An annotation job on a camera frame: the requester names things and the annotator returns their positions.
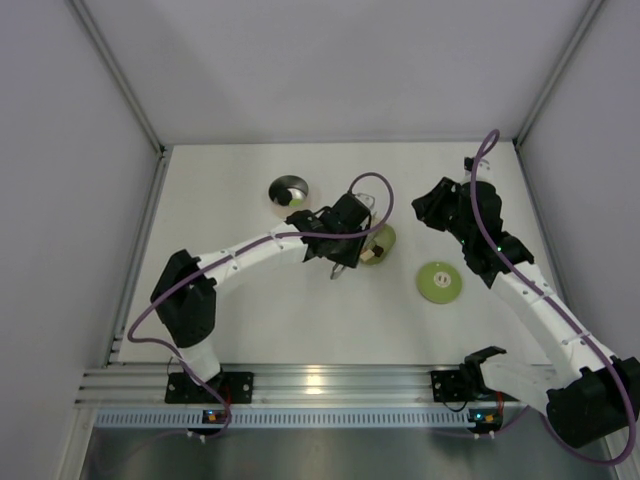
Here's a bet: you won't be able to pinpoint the beige food cube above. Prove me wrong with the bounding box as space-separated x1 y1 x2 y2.
360 250 377 263

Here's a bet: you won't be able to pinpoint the silver metal tongs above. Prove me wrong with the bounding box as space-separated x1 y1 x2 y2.
330 192 376 280

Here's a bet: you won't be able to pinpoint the black oval food piece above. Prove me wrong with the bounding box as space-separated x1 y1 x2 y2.
276 189 293 206

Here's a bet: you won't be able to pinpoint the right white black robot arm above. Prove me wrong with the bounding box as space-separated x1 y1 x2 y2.
411 177 639 448

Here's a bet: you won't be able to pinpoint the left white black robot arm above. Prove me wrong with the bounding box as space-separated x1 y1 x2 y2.
150 192 374 382

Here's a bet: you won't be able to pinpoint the green square bowl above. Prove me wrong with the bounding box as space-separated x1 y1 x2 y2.
359 225 397 266

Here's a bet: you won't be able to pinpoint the round metal tin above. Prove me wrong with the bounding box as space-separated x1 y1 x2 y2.
267 174 310 218

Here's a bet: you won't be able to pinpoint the green round lid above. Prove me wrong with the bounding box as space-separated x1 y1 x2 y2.
416 261 463 305

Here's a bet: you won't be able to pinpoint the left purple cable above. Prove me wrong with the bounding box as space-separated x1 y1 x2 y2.
128 172 395 344

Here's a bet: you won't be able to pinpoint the purple cable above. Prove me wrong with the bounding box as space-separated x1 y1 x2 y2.
469 128 634 467
128 172 395 344

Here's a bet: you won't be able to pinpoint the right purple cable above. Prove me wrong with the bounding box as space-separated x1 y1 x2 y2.
469 128 634 467

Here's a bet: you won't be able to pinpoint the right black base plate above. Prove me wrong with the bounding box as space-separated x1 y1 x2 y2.
430 368 498 403

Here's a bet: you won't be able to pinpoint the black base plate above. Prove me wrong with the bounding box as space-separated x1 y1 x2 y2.
430 368 498 403
164 371 254 404

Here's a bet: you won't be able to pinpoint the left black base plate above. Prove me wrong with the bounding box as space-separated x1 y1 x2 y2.
164 371 254 404

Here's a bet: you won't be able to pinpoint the aluminium mounting rail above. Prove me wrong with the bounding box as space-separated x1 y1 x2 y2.
74 363 621 407

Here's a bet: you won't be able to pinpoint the grey slotted cable duct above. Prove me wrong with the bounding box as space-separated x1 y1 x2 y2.
94 407 498 429

